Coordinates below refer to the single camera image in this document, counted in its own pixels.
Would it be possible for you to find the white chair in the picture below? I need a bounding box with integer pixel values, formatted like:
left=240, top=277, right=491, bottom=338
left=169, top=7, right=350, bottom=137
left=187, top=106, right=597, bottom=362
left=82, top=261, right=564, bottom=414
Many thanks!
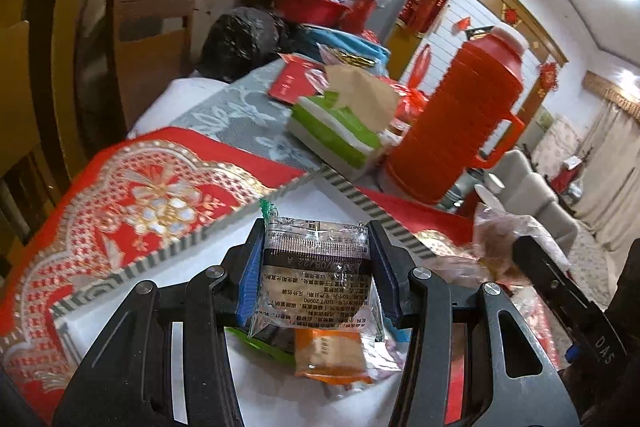
left=492, top=149, right=539, bottom=198
left=520, top=172, right=581, bottom=258

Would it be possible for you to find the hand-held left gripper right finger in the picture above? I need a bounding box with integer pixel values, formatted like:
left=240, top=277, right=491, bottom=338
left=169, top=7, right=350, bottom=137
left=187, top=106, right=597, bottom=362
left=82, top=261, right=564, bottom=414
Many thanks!
left=367, top=219, right=581, bottom=427

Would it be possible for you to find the dark wooden chair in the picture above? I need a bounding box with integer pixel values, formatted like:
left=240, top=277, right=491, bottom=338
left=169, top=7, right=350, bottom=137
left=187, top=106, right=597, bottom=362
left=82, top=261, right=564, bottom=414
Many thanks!
left=106, top=0, right=197, bottom=132

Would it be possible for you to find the clear dark cake packet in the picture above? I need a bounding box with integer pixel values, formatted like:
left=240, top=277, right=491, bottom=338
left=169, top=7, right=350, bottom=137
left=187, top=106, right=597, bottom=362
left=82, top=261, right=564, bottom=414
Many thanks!
left=247, top=199, right=388, bottom=343

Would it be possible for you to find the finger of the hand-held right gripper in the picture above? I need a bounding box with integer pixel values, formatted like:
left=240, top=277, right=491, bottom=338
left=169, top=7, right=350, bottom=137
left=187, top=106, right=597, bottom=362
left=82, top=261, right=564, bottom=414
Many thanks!
left=511, top=234, right=601, bottom=334

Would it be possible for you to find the red thermos flask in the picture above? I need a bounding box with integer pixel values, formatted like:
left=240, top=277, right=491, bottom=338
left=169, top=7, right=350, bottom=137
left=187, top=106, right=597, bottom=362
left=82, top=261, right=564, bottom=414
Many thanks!
left=385, top=26, right=526, bottom=205

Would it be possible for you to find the black plastic bag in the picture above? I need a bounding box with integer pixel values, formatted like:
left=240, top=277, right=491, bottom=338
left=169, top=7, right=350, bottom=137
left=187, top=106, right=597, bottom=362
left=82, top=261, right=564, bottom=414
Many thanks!
left=197, top=6, right=291, bottom=80

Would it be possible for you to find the green tissue pack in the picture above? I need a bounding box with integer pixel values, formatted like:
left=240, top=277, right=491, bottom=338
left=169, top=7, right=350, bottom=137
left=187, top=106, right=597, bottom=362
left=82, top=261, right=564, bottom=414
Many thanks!
left=289, top=63, right=401, bottom=170

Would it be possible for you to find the clear bag of brown snacks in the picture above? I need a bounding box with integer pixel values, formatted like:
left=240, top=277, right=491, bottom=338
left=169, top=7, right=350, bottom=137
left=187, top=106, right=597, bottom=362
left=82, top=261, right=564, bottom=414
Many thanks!
left=472, top=203, right=571, bottom=288

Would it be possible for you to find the orange cream snack packet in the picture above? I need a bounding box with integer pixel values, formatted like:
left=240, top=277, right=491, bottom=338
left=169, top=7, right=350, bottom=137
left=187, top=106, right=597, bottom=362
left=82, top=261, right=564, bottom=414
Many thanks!
left=292, top=327, right=374, bottom=381

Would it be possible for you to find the red embroidered tablecloth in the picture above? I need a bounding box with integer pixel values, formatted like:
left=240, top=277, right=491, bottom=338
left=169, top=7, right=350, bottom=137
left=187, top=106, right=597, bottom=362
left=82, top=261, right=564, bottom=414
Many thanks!
left=0, top=127, right=576, bottom=427

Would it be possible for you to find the beige curtain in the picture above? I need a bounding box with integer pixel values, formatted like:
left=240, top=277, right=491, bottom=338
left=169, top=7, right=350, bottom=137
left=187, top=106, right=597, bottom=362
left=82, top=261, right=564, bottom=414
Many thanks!
left=582, top=72, right=640, bottom=248

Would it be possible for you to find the small red knot ornament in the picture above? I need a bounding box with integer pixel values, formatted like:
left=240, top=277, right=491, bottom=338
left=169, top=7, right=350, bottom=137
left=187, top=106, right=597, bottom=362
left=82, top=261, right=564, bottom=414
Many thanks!
left=540, top=62, right=559, bottom=98

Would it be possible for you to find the green snack packet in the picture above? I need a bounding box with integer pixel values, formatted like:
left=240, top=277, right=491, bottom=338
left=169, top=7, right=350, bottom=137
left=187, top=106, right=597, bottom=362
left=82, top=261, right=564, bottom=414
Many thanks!
left=225, top=327, right=296, bottom=366

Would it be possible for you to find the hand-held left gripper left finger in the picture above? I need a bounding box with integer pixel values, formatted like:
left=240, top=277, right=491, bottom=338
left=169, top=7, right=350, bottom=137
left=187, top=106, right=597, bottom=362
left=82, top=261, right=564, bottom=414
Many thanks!
left=52, top=217, right=266, bottom=427

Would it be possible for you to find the red plastic basin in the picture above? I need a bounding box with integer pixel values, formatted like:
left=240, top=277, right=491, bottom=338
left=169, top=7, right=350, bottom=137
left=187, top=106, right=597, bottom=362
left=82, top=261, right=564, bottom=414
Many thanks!
left=272, top=0, right=351, bottom=26

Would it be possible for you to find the striped gift box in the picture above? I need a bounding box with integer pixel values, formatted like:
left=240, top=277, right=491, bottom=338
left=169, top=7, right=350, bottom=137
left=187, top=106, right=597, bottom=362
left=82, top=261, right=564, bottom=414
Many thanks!
left=50, top=164, right=436, bottom=427

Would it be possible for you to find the light wooden chair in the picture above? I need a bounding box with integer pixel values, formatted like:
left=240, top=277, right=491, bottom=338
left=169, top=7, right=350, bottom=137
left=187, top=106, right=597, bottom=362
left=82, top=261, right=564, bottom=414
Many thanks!
left=0, top=21, right=57, bottom=258

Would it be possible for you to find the red plastic bag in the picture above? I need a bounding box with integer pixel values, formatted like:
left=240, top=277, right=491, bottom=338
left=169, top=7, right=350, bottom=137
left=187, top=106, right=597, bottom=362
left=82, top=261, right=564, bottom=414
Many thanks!
left=395, top=82, right=431, bottom=118

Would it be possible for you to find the blue bag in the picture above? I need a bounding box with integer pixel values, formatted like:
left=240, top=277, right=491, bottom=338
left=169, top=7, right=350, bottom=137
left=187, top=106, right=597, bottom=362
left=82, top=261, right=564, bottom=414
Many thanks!
left=295, top=24, right=391, bottom=64

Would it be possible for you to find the red envelope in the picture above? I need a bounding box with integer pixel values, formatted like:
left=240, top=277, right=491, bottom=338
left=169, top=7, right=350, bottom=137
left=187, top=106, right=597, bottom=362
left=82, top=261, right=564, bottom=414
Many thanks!
left=268, top=53, right=326, bottom=102

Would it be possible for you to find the grey lace tablecloth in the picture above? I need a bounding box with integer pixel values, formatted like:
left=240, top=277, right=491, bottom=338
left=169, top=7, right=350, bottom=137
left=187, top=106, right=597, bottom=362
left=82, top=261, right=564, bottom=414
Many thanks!
left=127, top=57, right=391, bottom=178

